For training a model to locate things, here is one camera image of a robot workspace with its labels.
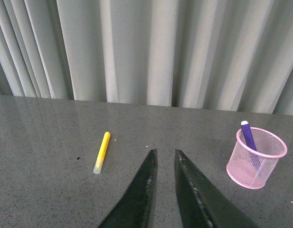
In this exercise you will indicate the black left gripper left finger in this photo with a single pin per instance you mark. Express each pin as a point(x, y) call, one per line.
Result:
point(135, 208)

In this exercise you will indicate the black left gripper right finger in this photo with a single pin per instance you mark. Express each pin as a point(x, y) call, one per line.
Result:
point(201, 204)

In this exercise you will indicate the purple marker pen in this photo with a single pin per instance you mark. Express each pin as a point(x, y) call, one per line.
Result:
point(246, 130)

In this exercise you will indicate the pink mesh pen cup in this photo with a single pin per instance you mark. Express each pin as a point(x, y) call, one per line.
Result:
point(251, 169)

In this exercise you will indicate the yellow marker pen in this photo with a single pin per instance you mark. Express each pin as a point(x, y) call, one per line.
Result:
point(102, 152)

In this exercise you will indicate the grey pleated curtain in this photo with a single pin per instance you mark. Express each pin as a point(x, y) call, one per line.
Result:
point(232, 55)

